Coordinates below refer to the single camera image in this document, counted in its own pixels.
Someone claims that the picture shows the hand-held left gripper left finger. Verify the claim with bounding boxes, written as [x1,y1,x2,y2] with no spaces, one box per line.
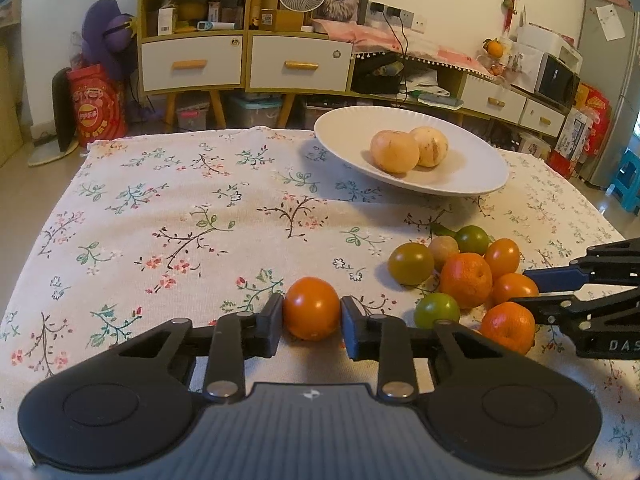
[107,294,286,403]

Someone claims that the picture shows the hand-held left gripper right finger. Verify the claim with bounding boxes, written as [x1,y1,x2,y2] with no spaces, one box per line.
[341,296,516,403]

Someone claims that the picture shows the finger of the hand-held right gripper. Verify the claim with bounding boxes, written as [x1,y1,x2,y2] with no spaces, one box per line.
[522,238,640,293]
[509,285,640,333]

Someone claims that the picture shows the small smooth orange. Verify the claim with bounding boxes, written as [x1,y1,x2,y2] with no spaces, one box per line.
[483,238,521,281]
[283,277,342,342]
[491,272,540,307]

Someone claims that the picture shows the large dimpled mandarin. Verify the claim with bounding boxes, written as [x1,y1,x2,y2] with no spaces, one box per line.
[480,302,536,356]
[439,252,494,310]

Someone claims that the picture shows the green mandarin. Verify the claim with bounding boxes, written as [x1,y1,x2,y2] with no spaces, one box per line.
[454,225,490,256]
[388,242,435,286]
[414,292,461,330]

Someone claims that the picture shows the small tan apricot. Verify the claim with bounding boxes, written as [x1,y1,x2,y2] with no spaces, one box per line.
[428,235,460,271]

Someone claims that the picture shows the white ribbed plate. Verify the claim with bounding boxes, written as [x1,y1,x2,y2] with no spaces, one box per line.
[313,105,510,197]

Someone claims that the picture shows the blue stool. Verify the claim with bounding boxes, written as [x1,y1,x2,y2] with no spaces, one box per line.
[610,150,640,216]

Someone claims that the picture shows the floral tablecloth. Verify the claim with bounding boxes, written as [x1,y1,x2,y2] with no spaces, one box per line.
[0,125,640,480]

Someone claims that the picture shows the white low cabinet drawer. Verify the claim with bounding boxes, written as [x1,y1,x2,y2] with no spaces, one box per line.
[460,79,527,123]
[520,99,566,137]

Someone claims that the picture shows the red packages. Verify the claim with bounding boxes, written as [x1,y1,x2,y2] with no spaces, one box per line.
[547,85,612,177]

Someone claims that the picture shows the pale speckled pear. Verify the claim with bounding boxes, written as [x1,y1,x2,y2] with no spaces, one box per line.
[410,126,449,168]

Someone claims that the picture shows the yellow pear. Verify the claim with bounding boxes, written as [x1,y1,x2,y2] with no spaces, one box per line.
[370,130,420,174]

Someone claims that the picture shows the grey refrigerator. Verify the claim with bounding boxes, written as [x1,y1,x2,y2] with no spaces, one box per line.
[575,0,640,188]

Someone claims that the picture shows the black microwave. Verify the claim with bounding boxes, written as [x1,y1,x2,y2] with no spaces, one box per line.
[535,54,581,107]

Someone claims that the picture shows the clear storage bin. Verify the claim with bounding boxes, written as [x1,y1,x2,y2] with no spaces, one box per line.
[227,94,283,128]
[176,102,210,131]

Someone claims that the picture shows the low wooden cabinet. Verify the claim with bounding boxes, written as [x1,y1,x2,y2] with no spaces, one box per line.
[350,55,571,138]

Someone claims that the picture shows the black bag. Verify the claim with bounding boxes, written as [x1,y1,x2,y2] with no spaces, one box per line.
[352,57,403,95]

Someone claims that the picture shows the red gift bag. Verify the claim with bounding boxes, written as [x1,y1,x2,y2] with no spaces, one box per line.
[66,64,128,147]

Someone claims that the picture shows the pink cloth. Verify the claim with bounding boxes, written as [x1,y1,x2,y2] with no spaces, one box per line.
[310,19,501,78]

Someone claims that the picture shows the wooden shelf cabinet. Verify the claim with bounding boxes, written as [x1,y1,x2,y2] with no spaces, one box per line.
[136,0,356,131]

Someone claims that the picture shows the black panel white base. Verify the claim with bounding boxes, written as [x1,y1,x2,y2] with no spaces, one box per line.
[27,67,81,167]

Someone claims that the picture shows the brown cardboard box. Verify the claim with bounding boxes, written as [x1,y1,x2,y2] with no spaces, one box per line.
[260,9,304,32]

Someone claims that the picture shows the purple plush toy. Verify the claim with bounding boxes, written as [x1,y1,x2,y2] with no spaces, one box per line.
[80,0,138,81]

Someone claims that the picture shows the white drawer wooden handle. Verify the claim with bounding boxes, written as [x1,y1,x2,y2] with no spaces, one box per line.
[249,35,353,92]
[141,35,243,93]

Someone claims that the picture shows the black cable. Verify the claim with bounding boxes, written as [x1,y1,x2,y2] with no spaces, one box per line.
[382,10,410,106]

